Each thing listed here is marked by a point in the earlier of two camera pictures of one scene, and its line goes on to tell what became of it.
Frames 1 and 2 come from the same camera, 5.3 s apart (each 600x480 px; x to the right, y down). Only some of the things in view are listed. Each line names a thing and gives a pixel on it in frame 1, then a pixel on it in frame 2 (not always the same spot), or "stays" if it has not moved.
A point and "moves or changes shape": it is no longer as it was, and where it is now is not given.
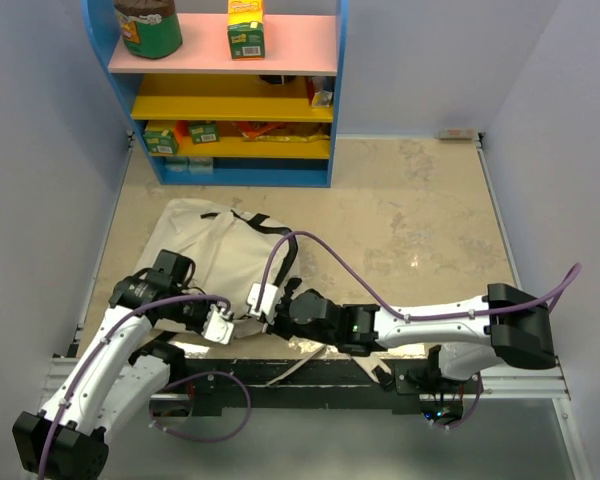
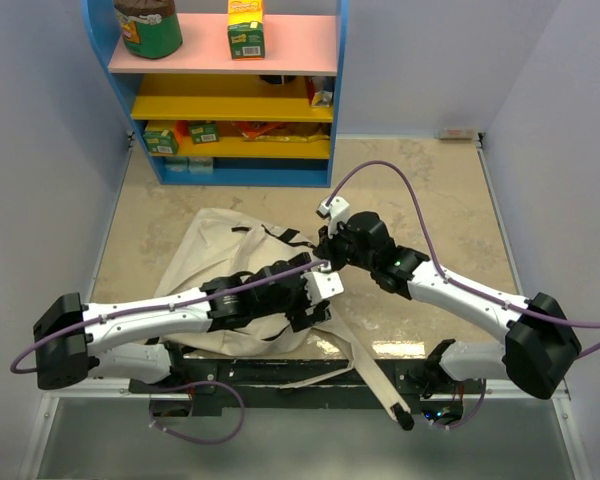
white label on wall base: [457, 134] stays
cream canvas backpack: [238, 257] moves or changes shape
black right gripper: [276, 327] to [326, 245]
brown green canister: [149, 28] stays
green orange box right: [204, 131] stays
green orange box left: [161, 142] stays
